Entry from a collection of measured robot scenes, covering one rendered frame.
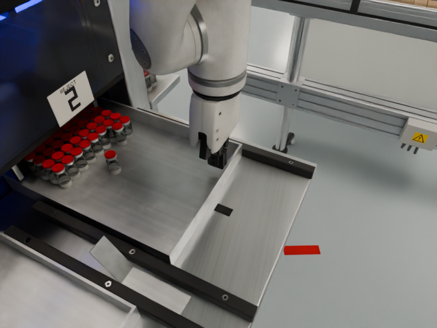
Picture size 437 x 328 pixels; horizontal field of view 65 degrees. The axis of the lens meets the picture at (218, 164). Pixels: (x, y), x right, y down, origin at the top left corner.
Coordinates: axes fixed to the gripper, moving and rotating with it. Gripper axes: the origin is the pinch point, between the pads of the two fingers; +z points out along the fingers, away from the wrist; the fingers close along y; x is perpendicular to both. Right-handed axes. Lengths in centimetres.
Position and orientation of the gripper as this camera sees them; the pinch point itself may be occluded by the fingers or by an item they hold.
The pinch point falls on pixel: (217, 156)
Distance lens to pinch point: 61.5
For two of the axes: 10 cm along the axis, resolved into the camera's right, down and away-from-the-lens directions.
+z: 0.0, 6.8, 7.3
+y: -4.5, 6.5, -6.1
